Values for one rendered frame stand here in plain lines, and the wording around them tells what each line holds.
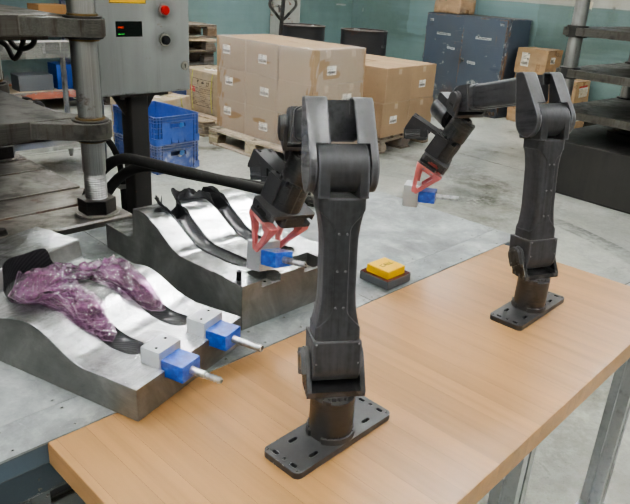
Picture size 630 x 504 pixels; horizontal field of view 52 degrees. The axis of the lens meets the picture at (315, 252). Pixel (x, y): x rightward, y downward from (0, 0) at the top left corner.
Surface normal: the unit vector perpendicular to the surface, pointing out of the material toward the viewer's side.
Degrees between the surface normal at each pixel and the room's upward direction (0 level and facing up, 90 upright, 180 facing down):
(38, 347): 90
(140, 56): 90
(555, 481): 0
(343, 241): 81
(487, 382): 0
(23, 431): 0
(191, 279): 90
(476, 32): 90
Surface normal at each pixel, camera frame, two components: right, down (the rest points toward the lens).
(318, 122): 0.17, -0.28
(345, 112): 0.18, 0.17
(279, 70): -0.70, 0.13
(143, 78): 0.70, 0.31
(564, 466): 0.06, -0.92
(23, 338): -0.48, 0.32
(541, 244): 0.36, 0.25
